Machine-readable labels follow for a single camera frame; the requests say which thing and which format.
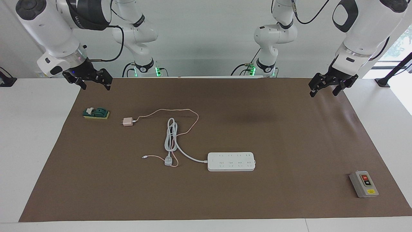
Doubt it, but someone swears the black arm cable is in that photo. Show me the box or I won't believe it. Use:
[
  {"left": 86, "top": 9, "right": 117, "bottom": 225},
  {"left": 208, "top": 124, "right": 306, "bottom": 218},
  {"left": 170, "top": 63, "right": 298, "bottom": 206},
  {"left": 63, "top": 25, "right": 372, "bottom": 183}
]
[
  {"left": 87, "top": 25, "right": 125, "bottom": 62},
  {"left": 290, "top": 0, "right": 390, "bottom": 61}
]

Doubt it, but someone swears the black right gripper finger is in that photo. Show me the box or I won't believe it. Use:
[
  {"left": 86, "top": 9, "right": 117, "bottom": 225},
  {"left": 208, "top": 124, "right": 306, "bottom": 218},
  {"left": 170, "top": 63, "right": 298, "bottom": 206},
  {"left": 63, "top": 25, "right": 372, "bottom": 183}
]
[
  {"left": 95, "top": 68, "right": 113, "bottom": 91},
  {"left": 62, "top": 72, "right": 87, "bottom": 91}
]

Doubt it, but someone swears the bright window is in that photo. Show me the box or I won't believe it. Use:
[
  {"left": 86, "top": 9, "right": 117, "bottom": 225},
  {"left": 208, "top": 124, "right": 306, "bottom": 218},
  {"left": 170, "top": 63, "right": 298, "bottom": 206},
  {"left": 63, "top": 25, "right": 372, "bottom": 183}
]
[{"left": 362, "top": 25, "right": 412, "bottom": 79}]

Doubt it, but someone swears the pink charging cable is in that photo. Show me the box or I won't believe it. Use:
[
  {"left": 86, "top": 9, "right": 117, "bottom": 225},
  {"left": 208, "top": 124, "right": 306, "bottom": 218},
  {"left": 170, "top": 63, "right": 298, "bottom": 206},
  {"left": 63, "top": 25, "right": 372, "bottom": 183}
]
[{"left": 142, "top": 109, "right": 199, "bottom": 168}]

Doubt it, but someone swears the white power strip cord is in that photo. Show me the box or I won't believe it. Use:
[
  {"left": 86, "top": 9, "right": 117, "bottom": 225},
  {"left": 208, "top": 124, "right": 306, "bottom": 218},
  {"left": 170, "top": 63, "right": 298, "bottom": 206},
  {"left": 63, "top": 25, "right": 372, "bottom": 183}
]
[{"left": 164, "top": 118, "right": 209, "bottom": 166}]

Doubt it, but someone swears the white power strip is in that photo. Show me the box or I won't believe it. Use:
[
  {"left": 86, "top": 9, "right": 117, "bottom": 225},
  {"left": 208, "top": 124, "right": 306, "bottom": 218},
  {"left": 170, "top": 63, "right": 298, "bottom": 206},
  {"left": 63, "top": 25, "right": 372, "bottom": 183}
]
[{"left": 207, "top": 152, "right": 257, "bottom": 172}]

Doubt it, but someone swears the brown table mat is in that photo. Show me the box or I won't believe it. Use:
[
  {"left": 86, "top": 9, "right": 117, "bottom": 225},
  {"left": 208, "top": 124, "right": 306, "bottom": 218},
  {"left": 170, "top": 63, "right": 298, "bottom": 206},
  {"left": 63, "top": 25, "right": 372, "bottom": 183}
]
[{"left": 19, "top": 77, "right": 412, "bottom": 222}]

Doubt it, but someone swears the green circuit board module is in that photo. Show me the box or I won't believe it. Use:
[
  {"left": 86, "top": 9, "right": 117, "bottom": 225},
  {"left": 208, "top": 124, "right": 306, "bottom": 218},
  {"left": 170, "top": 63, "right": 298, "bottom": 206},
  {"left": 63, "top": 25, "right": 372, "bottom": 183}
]
[{"left": 83, "top": 107, "right": 110, "bottom": 120}]

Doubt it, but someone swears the black base cable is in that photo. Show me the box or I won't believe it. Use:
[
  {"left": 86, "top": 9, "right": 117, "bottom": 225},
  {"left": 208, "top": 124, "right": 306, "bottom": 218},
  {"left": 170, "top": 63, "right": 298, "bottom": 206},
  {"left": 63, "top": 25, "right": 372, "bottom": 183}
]
[
  {"left": 230, "top": 48, "right": 259, "bottom": 76},
  {"left": 122, "top": 62, "right": 137, "bottom": 78}
]

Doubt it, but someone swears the black camera stand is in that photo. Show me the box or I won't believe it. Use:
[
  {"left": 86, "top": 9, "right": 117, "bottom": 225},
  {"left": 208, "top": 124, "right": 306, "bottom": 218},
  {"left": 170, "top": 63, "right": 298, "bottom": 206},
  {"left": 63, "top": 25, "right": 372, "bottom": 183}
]
[{"left": 375, "top": 52, "right": 412, "bottom": 88}]

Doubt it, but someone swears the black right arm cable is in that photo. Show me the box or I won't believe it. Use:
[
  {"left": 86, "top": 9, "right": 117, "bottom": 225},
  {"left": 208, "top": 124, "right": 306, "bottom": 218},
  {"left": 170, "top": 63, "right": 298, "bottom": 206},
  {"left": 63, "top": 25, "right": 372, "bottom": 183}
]
[{"left": 87, "top": 25, "right": 125, "bottom": 62}]

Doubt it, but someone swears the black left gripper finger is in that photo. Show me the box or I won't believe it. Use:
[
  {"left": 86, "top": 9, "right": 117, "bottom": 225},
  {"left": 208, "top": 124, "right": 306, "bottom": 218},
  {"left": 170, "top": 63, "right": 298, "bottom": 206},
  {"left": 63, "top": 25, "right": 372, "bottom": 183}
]
[
  {"left": 308, "top": 73, "right": 332, "bottom": 98},
  {"left": 332, "top": 79, "right": 354, "bottom": 96}
]

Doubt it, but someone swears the black table clamp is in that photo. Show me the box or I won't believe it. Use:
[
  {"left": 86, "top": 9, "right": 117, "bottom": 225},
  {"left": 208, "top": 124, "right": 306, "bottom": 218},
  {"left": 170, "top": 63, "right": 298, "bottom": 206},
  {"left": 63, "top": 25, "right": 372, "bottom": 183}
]
[{"left": 0, "top": 67, "right": 17, "bottom": 87}]

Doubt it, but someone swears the grey on-off switch box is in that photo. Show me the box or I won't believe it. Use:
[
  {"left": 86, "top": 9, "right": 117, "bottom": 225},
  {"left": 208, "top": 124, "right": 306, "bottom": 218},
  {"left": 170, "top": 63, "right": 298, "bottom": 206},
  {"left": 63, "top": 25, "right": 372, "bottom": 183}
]
[{"left": 349, "top": 171, "right": 379, "bottom": 198}]

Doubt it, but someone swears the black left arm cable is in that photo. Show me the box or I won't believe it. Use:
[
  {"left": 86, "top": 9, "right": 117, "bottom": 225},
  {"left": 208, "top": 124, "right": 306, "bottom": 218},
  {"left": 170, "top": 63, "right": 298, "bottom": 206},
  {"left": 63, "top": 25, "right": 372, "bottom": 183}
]
[{"left": 290, "top": 0, "right": 390, "bottom": 61}]

